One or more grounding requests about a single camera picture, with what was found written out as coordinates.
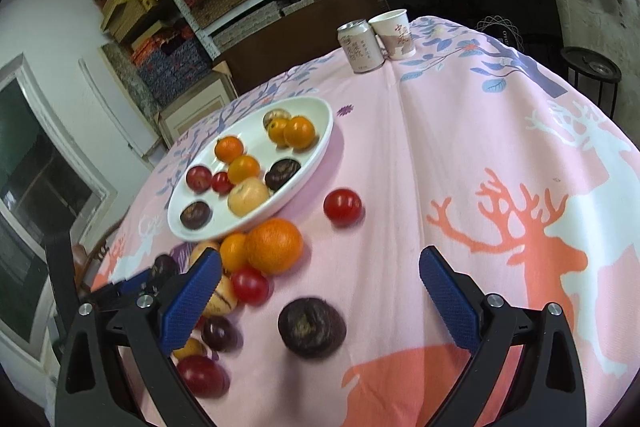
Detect pink deer print tablecloth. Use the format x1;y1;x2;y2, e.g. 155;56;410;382
90;14;640;427

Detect mandarin with green stem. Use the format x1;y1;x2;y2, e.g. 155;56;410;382
214;135;246;164

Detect black metal stool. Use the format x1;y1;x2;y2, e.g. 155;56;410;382
559;47;623;118

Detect pink beverage can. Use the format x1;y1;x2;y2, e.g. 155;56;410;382
337;20;386;74

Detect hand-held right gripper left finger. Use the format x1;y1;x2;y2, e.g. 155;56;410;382
54;248;223;427

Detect white oval plate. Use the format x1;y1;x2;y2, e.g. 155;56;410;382
166;96;335;243

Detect purple passion fruit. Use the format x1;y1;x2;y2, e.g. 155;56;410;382
277;297;347;359
264;158;302;192
179;201;212;230

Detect orange kumquat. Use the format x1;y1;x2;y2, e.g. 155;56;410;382
267;118;292;145
227;155;262;185
219;232;251;273

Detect white door panel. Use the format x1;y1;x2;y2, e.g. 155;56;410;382
80;57;161;158

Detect pale yellow round fruit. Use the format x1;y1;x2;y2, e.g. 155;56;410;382
227;178;271;218

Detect yellow kumquat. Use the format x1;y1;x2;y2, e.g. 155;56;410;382
172;338;207;362

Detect brown wooden chair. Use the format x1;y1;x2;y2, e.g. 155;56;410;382
72;242;108;278

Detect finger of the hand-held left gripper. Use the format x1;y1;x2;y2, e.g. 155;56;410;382
91;269;168;312

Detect small striped pepino melon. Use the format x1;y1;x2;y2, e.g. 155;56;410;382
262;108;292;130

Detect stack of yellow boxes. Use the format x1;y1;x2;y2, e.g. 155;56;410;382
92;0;171;45

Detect dark purple plum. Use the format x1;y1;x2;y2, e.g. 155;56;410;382
151;254;180;280
201;315;239;352

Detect black round wire mesh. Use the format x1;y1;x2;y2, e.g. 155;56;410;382
475;14;523;48

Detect white framed window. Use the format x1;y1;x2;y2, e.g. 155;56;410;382
0;54;118;358

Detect small orange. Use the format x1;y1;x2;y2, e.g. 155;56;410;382
283;115;318;151

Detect beige framed panel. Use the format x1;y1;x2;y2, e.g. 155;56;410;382
159;61;240;148

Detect large orange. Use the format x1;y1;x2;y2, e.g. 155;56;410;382
244;218;304;276

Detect red plum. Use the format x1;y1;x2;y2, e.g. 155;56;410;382
176;354;227;397
185;165;213;194

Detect stack of patterned fabric boxes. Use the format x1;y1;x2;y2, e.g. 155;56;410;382
131;29;216;108

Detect white paper cup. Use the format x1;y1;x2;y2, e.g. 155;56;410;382
368;9;417;60

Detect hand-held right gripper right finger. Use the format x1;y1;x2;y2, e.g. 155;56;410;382
419;246;588;427

